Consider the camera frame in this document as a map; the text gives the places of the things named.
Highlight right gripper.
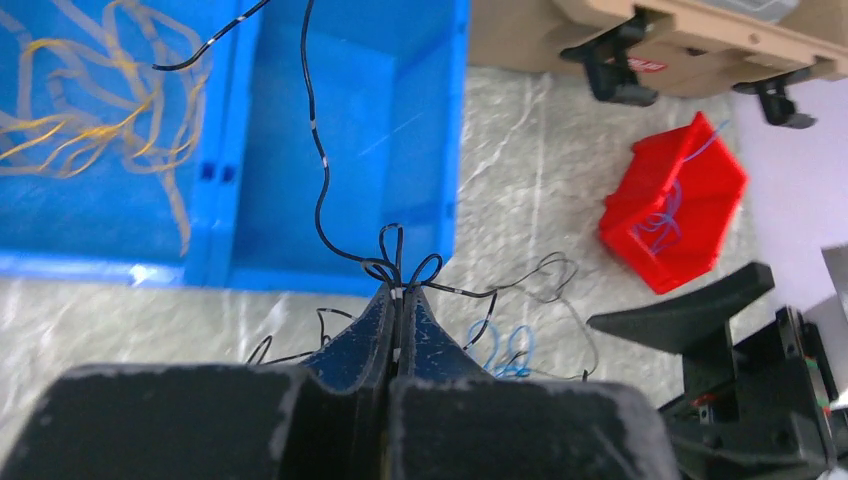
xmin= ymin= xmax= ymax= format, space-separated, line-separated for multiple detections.
xmin=587 ymin=262 xmax=847 ymax=479

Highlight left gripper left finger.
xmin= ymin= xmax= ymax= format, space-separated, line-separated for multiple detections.
xmin=1 ymin=287 xmax=398 ymax=479

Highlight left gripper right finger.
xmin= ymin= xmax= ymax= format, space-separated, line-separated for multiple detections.
xmin=384 ymin=288 xmax=680 ymax=479

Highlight red storage bin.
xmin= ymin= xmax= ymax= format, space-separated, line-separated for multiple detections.
xmin=598 ymin=111 xmax=748 ymax=294

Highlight blue double storage bin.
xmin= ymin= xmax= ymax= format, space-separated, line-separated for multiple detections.
xmin=1 ymin=1 xmax=470 ymax=296

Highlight tan tool case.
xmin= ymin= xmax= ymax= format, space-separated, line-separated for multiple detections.
xmin=469 ymin=1 xmax=847 ymax=129

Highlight grey plastic organiser box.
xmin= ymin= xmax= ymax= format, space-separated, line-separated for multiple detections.
xmin=701 ymin=0 xmax=800 ymax=24

